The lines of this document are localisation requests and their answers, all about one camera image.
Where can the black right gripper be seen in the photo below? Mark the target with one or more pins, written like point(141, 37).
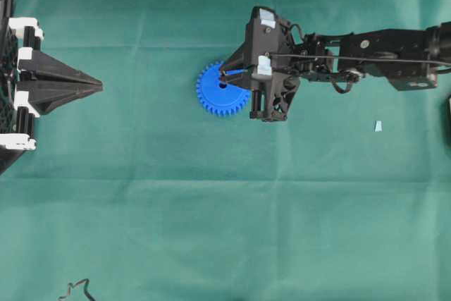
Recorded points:
point(261, 65)

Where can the black object right edge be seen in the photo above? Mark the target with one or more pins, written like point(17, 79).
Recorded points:
point(447, 110)

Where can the green table cloth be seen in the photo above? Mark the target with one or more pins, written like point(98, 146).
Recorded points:
point(150, 197)

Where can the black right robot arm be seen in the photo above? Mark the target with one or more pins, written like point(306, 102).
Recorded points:
point(408, 59)

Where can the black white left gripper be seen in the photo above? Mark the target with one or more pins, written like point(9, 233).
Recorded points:
point(25, 95)

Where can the blue plastic gear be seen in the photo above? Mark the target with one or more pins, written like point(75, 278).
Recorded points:
point(219, 98)

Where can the small light blue tape piece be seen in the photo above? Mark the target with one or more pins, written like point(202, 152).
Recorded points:
point(378, 126)

